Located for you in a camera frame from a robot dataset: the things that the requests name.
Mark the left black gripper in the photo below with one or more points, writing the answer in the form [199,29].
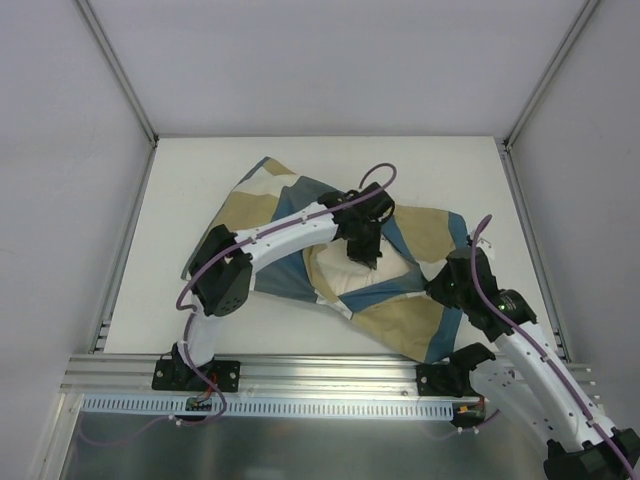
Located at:
[363,242]

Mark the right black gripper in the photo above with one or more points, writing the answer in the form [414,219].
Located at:
[445,286]

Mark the white pillow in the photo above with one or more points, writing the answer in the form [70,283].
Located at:
[344,275]

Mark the blue tan white checked pillowcase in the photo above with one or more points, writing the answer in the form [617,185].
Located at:
[396,312]

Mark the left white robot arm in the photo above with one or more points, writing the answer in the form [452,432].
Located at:
[219,276]

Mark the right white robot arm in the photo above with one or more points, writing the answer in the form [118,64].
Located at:
[523,376]

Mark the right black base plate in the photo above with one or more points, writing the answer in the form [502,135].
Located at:
[443,380]

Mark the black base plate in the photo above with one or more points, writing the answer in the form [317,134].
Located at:
[443,380]
[173,374]

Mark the right aluminium frame post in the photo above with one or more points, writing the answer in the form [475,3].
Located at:
[569,40]

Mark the aluminium frame post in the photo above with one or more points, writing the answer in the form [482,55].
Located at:
[569,40]
[107,51]

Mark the aluminium mounting rail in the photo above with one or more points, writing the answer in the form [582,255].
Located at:
[342,377]

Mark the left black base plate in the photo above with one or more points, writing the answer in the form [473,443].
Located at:
[173,374]

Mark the left aluminium frame post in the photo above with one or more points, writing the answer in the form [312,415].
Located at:
[107,51]

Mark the slotted white cable duct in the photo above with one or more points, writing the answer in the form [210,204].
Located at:
[270,407]

